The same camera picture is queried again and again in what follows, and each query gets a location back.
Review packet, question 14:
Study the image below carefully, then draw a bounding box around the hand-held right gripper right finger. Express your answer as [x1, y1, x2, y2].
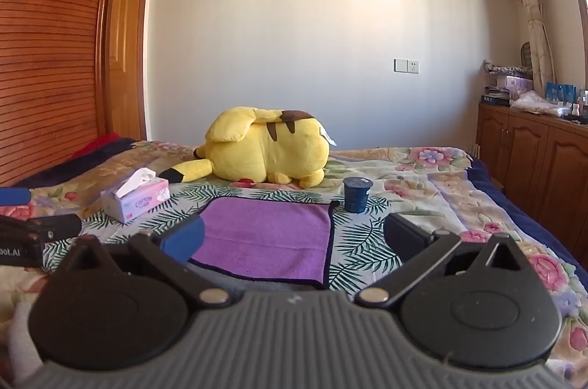
[355, 212, 536, 307]

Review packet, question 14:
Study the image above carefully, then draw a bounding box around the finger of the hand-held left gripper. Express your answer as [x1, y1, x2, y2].
[0, 187, 32, 207]
[0, 213, 82, 242]

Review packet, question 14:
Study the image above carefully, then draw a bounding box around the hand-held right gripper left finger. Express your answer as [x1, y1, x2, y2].
[50, 213, 233, 308]

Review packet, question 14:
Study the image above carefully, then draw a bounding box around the purple towel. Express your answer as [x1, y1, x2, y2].
[187, 194, 341, 289]

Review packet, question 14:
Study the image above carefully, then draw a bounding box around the pink tissue box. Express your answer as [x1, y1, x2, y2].
[100, 168, 172, 225]

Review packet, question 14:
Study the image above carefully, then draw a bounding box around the dark blue cup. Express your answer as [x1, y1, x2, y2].
[342, 176, 372, 214]

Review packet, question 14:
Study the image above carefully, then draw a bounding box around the white cloth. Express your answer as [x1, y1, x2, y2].
[0, 305, 44, 389]

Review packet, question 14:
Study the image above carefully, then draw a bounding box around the red cloth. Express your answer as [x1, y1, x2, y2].
[73, 132, 121, 158]

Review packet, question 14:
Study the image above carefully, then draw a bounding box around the dark blue bed sheet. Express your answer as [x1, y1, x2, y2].
[467, 156, 588, 276]

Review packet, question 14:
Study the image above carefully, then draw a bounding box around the yellow plush toy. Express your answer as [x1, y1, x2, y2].
[158, 107, 337, 190]

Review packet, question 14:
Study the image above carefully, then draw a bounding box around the wooden cabinet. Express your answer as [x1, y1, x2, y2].
[474, 101, 588, 253]

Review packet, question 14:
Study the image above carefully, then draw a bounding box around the wooden slatted wardrobe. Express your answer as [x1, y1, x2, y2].
[0, 0, 132, 188]

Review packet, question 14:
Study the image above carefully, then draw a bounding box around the stack of books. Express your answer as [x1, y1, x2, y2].
[481, 85, 512, 108]

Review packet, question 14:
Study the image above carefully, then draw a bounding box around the white plastic bag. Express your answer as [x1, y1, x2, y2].
[511, 90, 560, 115]

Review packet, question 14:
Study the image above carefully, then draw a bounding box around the pale purple box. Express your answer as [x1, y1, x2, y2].
[496, 74, 534, 95]

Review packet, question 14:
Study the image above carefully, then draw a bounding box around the wooden door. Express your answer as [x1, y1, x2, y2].
[108, 0, 154, 142]

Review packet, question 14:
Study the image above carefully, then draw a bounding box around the blue box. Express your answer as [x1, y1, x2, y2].
[545, 81, 578, 105]

